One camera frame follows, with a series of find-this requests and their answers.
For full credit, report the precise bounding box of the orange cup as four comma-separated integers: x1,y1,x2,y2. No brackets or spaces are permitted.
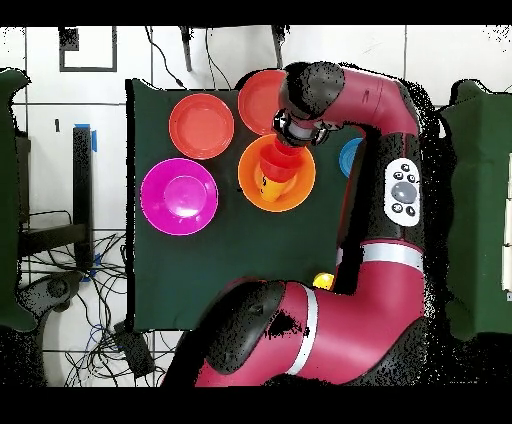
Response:
255,170,296,204

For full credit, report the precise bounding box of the small red bowl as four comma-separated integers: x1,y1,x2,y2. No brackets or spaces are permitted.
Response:
258,144,306,182

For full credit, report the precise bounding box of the large orange bowl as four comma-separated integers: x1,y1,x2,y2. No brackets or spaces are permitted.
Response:
237,133,317,213

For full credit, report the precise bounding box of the large pink bowl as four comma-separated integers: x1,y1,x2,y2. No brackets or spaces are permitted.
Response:
139,157,220,237

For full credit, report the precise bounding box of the blue bowl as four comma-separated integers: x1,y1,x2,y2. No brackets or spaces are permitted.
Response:
338,137,364,179

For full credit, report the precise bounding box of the large red bowl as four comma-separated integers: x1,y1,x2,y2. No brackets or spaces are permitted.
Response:
168,92,236,161
237,69,288,136

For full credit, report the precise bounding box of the dark green table cloth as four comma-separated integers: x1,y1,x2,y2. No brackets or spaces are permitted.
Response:
125,78,415,334

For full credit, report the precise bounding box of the yellow cup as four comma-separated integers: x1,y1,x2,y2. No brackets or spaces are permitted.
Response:
312,272,336,291

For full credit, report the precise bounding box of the black stand leg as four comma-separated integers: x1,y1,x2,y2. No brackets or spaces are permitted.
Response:
270,25,286,68
178,26,194,73

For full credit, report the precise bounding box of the black power strip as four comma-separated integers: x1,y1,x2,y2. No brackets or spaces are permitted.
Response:
112,320,156,380

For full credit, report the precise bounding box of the black round device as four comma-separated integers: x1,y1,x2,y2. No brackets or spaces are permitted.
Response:
17,270,83,317

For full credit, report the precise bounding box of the green cloth covered table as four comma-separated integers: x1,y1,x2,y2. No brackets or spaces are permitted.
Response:
0,68,39,333
437,79,512,341

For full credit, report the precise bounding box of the tangle of black cables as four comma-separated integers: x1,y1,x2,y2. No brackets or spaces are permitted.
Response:
19,231,181,387

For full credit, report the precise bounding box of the black cable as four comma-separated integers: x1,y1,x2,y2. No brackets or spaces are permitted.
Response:
144,26,187,90

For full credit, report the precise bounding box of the black post with blue tape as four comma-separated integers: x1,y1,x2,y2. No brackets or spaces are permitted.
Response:
72,124,98,271

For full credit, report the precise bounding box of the black square frame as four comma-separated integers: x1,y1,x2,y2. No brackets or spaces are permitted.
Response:
58,26,118,74

